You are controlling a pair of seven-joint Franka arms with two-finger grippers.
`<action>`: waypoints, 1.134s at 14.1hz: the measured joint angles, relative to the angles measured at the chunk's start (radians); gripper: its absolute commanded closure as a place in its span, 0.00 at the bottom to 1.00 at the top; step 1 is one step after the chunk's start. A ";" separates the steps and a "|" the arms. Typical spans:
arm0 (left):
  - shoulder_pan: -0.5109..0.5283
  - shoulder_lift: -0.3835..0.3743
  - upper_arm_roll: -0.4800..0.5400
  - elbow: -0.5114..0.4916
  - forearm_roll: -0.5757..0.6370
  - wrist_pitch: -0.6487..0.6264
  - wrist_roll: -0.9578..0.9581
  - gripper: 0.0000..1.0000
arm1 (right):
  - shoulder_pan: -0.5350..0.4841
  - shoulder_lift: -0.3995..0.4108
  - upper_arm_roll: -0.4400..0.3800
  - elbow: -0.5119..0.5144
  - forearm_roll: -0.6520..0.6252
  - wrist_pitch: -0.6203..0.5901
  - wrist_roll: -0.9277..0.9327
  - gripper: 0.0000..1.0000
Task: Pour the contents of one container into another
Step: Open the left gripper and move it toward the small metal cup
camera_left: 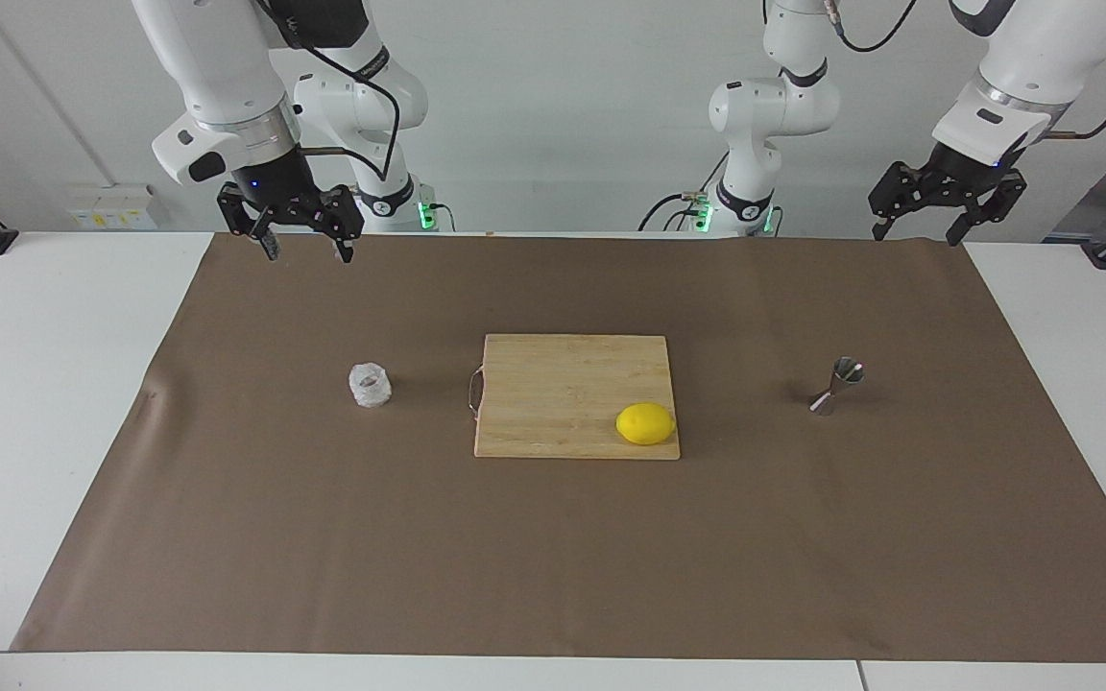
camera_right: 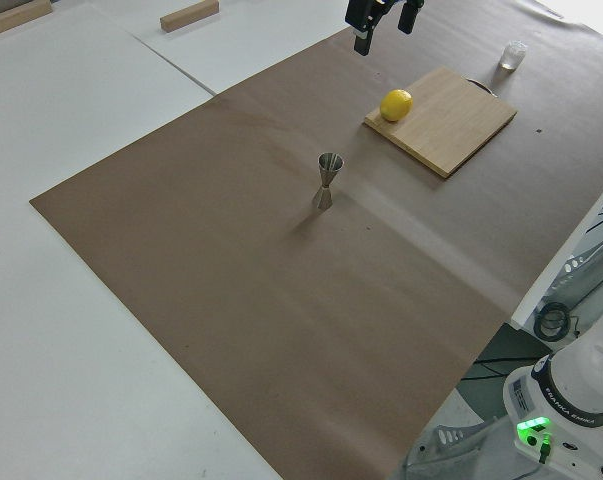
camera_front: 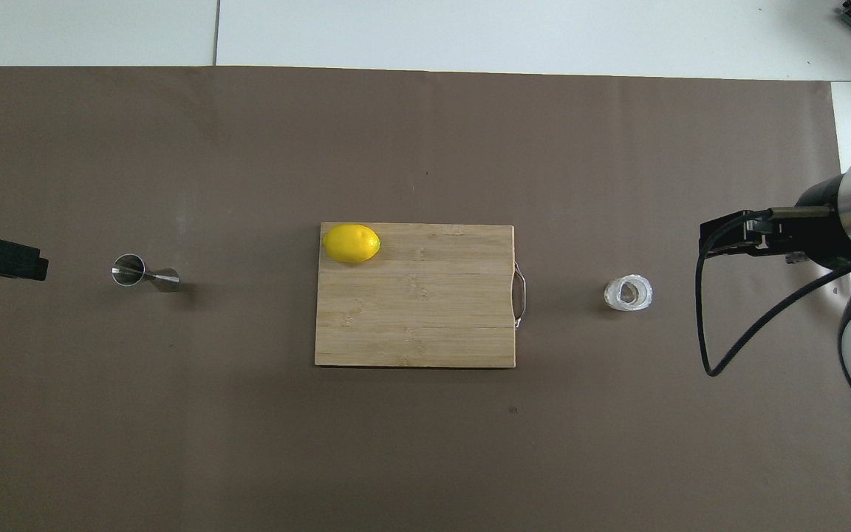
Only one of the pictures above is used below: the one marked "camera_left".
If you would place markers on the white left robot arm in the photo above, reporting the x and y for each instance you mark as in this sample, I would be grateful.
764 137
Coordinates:
1043 58

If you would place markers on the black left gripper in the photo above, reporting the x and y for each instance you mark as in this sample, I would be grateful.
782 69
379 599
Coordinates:
961 173

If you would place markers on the white wall socket box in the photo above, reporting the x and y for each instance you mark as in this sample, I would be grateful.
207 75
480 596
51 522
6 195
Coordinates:
111 206

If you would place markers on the small clear glass cup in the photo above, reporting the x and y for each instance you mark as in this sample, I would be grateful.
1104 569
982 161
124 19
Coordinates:
371 387

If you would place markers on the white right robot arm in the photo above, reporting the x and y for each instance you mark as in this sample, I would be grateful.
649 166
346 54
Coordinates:
217 58

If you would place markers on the steel double jigger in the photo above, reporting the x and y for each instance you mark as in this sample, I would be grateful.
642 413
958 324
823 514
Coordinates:
836 386

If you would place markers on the wooden cutting board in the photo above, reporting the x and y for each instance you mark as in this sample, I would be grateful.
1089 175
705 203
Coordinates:
553 403

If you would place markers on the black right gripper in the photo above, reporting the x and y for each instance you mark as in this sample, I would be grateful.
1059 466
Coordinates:
275 187

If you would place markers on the yellow lemon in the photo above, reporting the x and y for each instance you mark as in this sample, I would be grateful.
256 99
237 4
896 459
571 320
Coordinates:
646 424

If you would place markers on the brown paper table mat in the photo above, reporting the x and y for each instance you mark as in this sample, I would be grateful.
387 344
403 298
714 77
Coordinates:
323 528

